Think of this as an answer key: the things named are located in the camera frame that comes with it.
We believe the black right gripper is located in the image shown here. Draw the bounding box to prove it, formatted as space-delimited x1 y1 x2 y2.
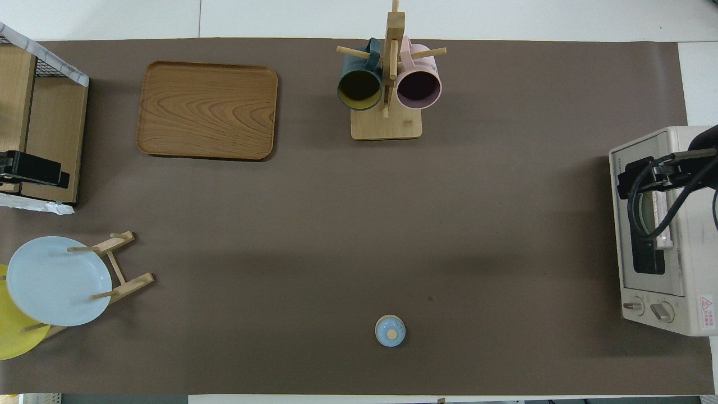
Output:
617 153 692 199

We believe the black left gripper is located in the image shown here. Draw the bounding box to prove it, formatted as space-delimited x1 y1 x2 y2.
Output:
0 150 71 194

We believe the white toaster oven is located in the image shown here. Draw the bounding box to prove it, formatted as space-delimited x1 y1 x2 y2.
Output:
609 126 718 337

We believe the wooden shelf cabinet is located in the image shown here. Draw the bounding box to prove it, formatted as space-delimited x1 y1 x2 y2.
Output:
0 22 89 205

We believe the white plastic sheet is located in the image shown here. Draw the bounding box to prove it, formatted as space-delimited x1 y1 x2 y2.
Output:
0 192 75 215

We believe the light blue plate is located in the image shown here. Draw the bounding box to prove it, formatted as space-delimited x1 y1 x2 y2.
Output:
6 236 113 327

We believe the wooden plate rack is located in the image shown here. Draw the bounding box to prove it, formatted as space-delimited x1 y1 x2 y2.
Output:
22 231 155 340

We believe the yellow plate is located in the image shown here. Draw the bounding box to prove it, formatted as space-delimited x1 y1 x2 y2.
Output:
0 264 51 361

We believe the wooden serving tray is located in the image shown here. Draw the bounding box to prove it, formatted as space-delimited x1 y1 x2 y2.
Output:
136 61 279 162

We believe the pink mug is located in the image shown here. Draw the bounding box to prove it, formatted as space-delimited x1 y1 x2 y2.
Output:
395 36 443 111

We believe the wooden mug tree rack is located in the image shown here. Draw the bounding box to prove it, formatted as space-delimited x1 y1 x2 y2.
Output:
336 0 448 141

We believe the dark green mug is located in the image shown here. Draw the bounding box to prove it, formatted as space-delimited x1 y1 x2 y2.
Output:
337 38 384 112

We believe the blue jar with cork lid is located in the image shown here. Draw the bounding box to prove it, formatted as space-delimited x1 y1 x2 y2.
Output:
375 315 407 348

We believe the brown table mat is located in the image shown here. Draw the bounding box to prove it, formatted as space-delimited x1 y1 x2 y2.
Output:
0 38 716 396

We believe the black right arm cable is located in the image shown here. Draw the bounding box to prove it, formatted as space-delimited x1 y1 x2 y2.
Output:
627 157 718 239

